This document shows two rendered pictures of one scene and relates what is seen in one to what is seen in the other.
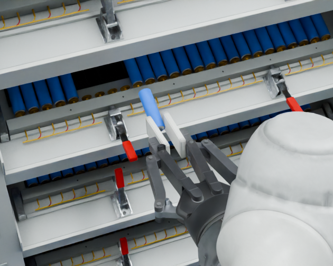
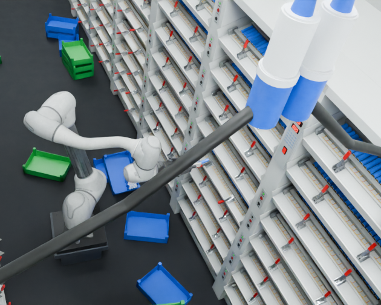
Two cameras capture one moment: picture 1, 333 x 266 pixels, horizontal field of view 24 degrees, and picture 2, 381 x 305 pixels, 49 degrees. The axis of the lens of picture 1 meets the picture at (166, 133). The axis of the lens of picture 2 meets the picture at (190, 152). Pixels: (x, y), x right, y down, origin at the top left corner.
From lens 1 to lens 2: 1.78 m
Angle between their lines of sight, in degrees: 50
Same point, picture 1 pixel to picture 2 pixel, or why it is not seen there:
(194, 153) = not seen: hidden behind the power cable
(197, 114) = (216, 182)
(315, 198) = (141, 143)
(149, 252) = (202, 208)
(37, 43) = (207, 131)
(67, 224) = (195, 173)
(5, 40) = (207, 124)
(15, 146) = not seen: hidden behind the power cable
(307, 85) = (233, 209)
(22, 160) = not seen: hidden behind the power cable
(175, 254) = (203, 215)
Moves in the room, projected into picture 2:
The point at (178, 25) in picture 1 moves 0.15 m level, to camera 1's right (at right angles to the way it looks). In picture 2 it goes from (220, 156) to (224, 177)
